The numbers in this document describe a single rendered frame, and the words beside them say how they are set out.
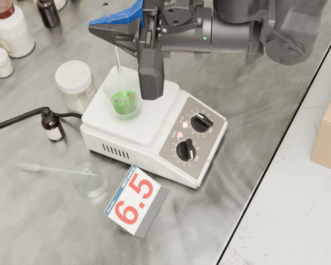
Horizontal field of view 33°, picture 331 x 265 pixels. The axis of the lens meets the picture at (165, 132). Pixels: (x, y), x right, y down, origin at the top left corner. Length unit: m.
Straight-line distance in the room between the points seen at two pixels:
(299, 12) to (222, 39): 0.10
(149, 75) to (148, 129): 0.20
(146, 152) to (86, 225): 0.15
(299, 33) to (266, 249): 0.33
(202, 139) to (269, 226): 0.17
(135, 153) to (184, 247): 0.16
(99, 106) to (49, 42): 0.26
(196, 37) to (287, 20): 0.11
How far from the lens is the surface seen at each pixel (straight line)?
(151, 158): 0.85
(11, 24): 1.04
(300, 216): 0.87
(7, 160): 0.97
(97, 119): 0.86
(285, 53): 0.69
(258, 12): 0.68
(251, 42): 0.71
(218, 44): 0.70
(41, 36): 1.12
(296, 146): 0.93
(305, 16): 0.68
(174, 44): 0.70
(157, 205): 0.87
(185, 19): 0.65
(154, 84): 0.66
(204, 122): 0.87
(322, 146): 0.87
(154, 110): 0.86
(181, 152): 0.85
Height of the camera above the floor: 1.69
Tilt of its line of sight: 57 degrees down
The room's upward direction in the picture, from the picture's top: 8 degrees counter-clockwise
